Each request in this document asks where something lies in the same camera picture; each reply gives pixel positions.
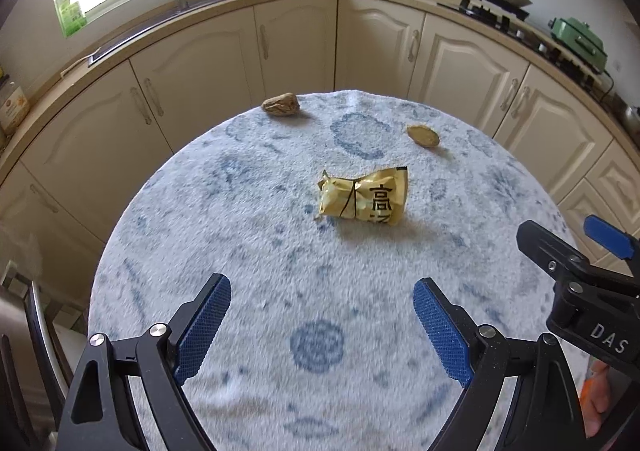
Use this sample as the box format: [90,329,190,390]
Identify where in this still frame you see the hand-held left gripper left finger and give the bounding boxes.
[59,273,232,451]

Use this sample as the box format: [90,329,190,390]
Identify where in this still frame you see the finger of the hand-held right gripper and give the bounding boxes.
[517,220,592,283]
[584,214,640,262]

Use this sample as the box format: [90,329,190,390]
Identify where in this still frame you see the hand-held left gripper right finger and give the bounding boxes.
[412,277,586,451]

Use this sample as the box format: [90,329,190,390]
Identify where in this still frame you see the gold snack wrapper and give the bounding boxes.
[317,164,409,227]

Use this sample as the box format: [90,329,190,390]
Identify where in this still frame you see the person's right hand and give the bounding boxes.
[580,362,614,439]

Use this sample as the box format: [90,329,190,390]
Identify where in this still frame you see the cream drawer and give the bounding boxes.
[554,180,640,244]
[584,140,640,204]

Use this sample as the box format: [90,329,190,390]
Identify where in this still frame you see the tan rock right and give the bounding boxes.
[406,124,441,148]

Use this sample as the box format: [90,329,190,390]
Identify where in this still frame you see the green electric cooker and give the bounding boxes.
[549,16,610,75]

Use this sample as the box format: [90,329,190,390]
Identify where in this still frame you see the black gas cooktop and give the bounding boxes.
[437,0,602,83]

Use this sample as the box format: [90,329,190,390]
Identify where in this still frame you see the brown rock left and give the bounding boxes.
[261,92,301,117]

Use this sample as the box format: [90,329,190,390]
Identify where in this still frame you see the gas stove with pan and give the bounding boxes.
[457,0,530,22]

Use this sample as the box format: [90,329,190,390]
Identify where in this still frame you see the cream base cabinet run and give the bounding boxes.
[0,0,640,294]

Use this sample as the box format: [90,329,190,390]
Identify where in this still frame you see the clear jar orange label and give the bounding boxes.
[0,76,29,133]

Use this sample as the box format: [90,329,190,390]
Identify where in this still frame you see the steel sink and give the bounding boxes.
[88,0,296,68]

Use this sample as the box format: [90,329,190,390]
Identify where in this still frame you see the green detergent bottle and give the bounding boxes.
[54,0,89,38]

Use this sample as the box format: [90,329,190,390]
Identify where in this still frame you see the black power cable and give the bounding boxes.
[597,68,619,103]

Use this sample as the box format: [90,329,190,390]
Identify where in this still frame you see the dark metal frame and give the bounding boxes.
[0,255,72,451]

